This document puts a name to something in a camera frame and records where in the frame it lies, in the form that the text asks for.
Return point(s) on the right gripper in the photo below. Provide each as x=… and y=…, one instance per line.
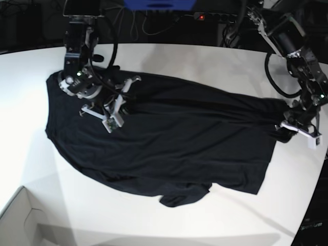
x=108, y=107

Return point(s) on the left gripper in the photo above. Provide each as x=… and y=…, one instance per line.
x=303, y=121

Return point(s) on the black t-shirt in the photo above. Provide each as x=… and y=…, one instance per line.
x=178, y=138

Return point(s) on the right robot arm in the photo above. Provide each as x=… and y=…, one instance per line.
x=79, y=77

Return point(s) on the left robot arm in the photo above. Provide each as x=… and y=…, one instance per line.
x=287, y=39

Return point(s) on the blue box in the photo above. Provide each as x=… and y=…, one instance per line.
x=183, y=5

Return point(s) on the white cardboard box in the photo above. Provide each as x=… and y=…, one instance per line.
x=22, y=224

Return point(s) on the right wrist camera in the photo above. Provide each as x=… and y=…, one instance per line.
x=113, y=122

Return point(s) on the white power strip red switch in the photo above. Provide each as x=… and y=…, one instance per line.
x=215, y=17

